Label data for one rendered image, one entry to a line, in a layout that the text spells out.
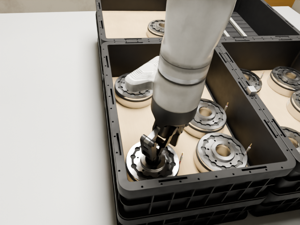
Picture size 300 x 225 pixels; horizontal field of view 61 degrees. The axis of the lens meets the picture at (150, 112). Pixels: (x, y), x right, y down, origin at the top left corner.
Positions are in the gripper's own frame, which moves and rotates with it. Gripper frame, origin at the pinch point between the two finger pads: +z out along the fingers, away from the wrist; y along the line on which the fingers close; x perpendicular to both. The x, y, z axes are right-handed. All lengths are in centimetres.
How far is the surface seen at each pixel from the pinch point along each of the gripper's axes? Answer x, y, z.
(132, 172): 1.1, -8.0, 0.2
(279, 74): -8.8, 43.1, 0.5
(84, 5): 164, 115, 62
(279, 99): -12.5, 37.1, 3.6
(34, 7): 189, 81, 63
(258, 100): -9.4, 19.0, -6.5
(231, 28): 16, 64, 4
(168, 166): -3.1, -2.5, 0.2
